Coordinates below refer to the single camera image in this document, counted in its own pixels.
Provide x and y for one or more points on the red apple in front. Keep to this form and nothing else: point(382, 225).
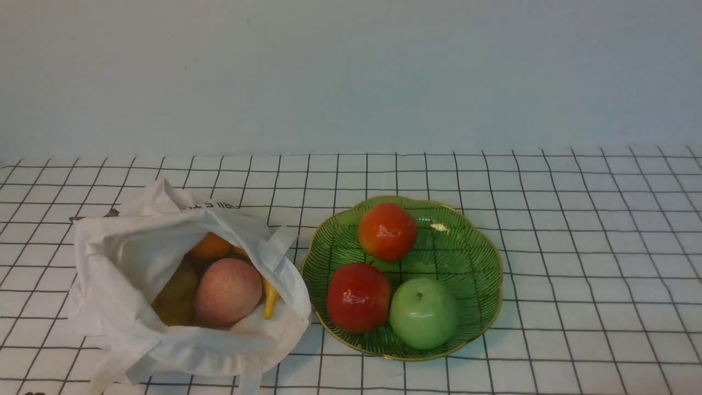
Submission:
point(358, 298)

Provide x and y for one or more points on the small yellow banana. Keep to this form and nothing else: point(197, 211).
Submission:
point(271, 298)

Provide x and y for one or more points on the orange fruit in bag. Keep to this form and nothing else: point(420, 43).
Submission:
point(212, 247)

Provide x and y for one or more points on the white grid tablecloth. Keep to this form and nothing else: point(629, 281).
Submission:
point(600, 249)

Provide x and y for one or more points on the green leaf-pattern plate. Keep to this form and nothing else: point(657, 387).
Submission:
point(449, 249)

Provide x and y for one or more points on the red tomato at back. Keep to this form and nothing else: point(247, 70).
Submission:
point(387, 232)

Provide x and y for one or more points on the green apple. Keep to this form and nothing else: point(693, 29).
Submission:
point(423, 313)

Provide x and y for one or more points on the pink peach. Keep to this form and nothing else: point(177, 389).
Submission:
point(229, 290)

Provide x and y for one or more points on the white cloth tote bag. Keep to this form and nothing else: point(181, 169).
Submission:
point(123, 262)

